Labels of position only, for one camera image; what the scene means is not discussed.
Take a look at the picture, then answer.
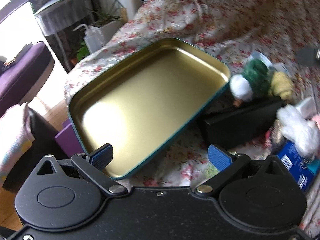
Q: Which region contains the white fluffy plush toy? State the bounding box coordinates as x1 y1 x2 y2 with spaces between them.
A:
277 105 319 158

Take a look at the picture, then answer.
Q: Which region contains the green white plush toy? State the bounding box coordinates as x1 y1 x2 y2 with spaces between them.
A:
229 59 270 107

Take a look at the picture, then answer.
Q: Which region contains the yellow knitted plush toy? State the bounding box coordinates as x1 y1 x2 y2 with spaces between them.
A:
268 72 294 102

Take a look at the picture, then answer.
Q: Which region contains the gold green metal tin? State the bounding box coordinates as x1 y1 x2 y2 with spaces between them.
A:
68 38 231 180

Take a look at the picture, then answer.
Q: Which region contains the blue printed box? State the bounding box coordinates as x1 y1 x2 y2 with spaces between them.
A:
276 141 319 192

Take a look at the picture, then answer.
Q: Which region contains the purple cushion seat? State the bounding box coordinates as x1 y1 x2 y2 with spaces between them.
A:
0 41 54 115

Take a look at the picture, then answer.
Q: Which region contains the white squeeze bottle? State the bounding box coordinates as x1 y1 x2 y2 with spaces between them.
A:
73 24 102 54

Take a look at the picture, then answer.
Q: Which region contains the glass side table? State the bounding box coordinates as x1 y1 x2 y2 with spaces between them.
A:
34 0 94 72

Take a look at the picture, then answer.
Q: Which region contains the white planter with plant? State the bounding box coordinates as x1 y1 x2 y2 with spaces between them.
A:
89 0 123 46

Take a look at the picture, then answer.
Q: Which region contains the floral bed sheet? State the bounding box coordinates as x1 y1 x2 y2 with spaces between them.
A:
65 0 319 238

